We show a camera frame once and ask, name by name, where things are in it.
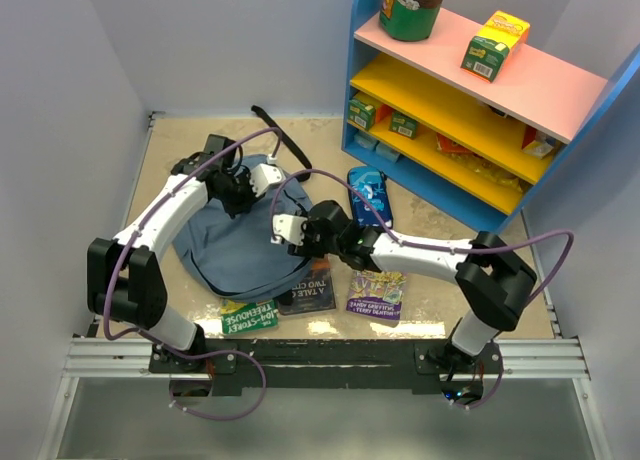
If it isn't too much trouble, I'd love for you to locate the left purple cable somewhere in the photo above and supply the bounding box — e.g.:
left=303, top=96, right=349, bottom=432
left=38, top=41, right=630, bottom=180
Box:
left=102, top=127, right=284, bottom=421

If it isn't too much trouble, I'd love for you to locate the green box middle shelf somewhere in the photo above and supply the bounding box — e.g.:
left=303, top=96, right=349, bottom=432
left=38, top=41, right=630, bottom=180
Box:
left=389, top=111, right=420, bottom=140

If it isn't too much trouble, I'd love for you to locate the red yellow box right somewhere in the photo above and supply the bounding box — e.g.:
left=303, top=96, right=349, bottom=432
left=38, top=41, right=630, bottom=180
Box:
left=521, top=126, right=561, bottom=159

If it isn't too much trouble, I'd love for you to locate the orange snack packet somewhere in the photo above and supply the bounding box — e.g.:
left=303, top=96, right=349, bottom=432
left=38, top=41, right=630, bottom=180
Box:
left=436, top=133, right=472, bottom=155

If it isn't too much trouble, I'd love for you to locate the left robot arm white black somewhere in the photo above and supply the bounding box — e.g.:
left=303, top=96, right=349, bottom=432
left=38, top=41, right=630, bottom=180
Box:
left=86, top=135, right=261, bottom=372

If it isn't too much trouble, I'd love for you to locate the green brown canister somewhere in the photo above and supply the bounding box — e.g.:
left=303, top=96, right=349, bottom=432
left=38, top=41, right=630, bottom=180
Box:
left=379, top=0, right=443, bottom=42

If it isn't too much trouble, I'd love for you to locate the purple treehouse book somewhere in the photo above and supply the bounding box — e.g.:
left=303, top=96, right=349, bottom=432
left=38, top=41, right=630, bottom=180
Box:
left=345, top=271, right=407, bottom=326

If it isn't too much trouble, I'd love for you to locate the dark tale book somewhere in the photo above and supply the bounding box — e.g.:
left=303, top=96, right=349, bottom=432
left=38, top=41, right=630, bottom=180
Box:
left=278, top=257, right=336, bottom=317

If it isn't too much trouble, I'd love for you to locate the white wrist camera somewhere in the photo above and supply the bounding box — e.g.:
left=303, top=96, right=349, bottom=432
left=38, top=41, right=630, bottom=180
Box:
left=271, top=214, right=306, bottom=246
left=249, top=163, right=285, bottom=198

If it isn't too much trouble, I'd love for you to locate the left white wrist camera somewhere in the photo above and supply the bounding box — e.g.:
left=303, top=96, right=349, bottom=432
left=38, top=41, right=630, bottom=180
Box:
left=249, top=163, right=285, bottom=198

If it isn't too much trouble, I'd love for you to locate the green treehouse book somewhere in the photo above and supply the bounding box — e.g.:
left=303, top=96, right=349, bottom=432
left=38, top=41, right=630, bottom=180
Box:
left=220, top=299, right=279, bottom=336

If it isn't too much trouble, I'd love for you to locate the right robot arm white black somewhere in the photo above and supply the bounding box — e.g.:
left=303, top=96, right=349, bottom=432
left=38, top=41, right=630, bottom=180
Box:
left=272, top=200, right=537, bottom=373

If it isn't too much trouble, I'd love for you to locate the light blue box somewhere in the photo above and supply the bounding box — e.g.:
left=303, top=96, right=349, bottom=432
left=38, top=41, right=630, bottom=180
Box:
left=353, top=131, right=378, bottom=151
left=375, top=142, right=401, bottom=163

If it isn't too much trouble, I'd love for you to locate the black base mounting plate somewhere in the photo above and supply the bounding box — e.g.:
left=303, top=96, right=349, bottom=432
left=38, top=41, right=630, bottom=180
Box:
left=149, top=339, right=504, bottom=403

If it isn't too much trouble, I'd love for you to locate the green box left shelf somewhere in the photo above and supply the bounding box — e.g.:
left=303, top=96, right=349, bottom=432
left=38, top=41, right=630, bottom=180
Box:
left=348, top=92, right=377, bottom=130

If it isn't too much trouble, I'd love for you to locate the purple cable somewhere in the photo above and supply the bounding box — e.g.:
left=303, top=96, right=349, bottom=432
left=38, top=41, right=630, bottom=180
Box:
left=268, top=168, right=575, bottom=411
left=102, top=127, right=284, bottom=421

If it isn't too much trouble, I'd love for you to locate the colourful wooden shelf unit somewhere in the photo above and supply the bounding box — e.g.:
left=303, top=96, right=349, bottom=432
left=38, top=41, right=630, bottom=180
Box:
left=342, top=0, right=639, bottom=233

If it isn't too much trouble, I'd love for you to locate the yellow green carton box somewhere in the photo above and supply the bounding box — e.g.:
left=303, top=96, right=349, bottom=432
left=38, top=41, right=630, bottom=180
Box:
left=460, top=10, right=531, bottom=83

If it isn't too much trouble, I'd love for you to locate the light blue box right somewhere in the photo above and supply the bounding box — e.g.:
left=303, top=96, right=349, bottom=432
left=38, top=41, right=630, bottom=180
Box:
left=375, top=142, right=401, bottom=163

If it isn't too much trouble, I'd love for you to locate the yellow snack bag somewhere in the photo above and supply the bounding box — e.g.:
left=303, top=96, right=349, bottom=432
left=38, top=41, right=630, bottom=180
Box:
left=456, top=155, right=525, bottom=193

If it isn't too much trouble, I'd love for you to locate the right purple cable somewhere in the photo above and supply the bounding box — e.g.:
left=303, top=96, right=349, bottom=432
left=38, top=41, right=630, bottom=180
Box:
left=268, top=168, right=575, bottom=411

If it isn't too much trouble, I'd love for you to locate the blue patterned pencil case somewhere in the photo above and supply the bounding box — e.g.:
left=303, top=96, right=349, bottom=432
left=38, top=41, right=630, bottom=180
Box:
left=347, top=166, right=393, bottom=228

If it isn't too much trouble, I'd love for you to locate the light blue box left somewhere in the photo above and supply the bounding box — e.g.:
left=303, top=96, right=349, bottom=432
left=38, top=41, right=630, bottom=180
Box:
left=353, top=131, right=378, bottom=151

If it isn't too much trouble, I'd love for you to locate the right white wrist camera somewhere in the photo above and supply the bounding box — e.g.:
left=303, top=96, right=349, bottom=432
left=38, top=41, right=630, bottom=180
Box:
left=271, top=214, right=306, bottom=246

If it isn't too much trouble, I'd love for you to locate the blue student backpack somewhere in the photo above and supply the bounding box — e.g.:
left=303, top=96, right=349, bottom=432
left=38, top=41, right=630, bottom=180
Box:
left=172, top=104, right=314, bottom=302

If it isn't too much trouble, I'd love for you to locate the green box shelf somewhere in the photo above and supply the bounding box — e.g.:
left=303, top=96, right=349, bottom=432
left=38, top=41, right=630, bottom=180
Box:
left=348, top=92, right=377, bottom=130
left=389, top=111, right=420, bottom=140

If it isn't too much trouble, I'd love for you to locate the aluminium frame rail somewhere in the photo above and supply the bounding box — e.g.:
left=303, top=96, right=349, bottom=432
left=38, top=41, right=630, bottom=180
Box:
left=41, top=116, right=613, bottom=459

